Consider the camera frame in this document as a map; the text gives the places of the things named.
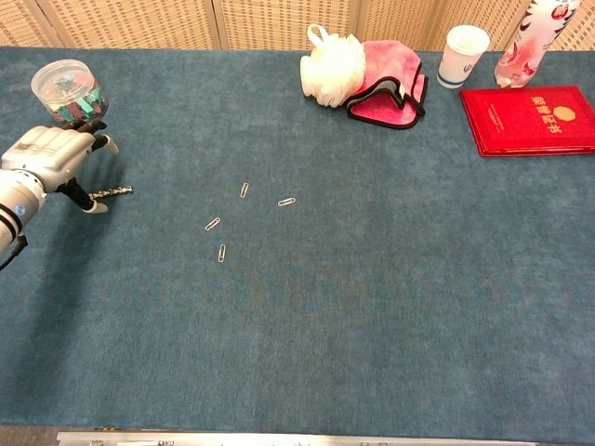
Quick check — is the pink patterned plastic bottle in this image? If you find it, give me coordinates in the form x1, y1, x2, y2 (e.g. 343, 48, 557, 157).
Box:
493, 0, 582, 89

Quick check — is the woven wicker folding screen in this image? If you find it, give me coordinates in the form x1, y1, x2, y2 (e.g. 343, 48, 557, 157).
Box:
0, 0, 595, 52

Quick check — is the clear jar of binder clips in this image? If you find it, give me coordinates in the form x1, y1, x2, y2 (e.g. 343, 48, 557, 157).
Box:
31, 59, 111, 129

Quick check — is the pink cloth with black trim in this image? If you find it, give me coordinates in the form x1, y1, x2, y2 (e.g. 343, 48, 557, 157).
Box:
346, 40, 429, 131

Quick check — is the teal felt table cover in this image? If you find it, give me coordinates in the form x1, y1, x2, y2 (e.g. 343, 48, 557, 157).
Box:
0, 45, 595, 432

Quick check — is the red certificate book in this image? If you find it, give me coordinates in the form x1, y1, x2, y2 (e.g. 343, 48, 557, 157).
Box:
458, 84, 595, 158

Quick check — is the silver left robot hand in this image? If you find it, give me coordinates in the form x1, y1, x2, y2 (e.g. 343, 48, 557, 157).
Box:
0, 118, 120, 214

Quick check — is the silver magnetic bead stick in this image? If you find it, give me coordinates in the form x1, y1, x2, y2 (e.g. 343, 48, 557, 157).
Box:
87, 185, 134, 202

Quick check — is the aluminium table edge rail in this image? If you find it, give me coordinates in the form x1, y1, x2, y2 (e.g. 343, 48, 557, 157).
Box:
56, 430, 531, 446

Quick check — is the white paper cup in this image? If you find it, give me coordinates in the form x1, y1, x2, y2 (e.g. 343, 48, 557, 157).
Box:
436, 25, 492, 89

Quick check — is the white mesh bath loofah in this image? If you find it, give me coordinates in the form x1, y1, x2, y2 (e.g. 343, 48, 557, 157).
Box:
299, 23, 367, 109

